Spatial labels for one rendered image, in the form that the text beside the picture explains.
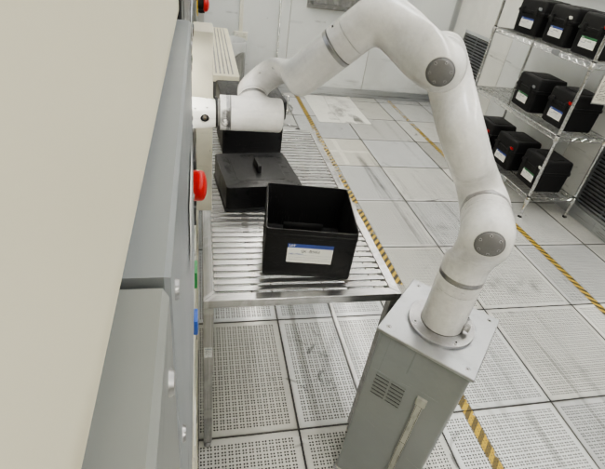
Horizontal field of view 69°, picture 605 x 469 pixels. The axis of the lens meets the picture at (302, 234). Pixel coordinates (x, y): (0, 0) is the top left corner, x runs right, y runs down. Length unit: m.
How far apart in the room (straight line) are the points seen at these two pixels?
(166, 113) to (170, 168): 0.06
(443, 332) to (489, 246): 0.35
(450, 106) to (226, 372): 1.49
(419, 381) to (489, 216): 0.53
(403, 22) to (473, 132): 0.27
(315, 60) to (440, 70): 0.27
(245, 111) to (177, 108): 0.87
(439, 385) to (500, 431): 0.93
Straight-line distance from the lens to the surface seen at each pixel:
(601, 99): 3.72
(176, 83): 0.27
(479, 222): 1.04
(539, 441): 2.28
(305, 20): 5.50
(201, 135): 1.32
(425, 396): 1.37
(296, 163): 2.05
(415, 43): 0.93
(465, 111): 1.02
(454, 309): 1.24
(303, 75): 1.02
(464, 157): 1.03
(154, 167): 0.17
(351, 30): 0.98
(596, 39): 3.71
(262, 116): 1.10
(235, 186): 1.59
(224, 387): 2.01
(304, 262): 1.33
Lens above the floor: 1.64
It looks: 34 degrees down
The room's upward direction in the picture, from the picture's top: 9 degrees clockwise
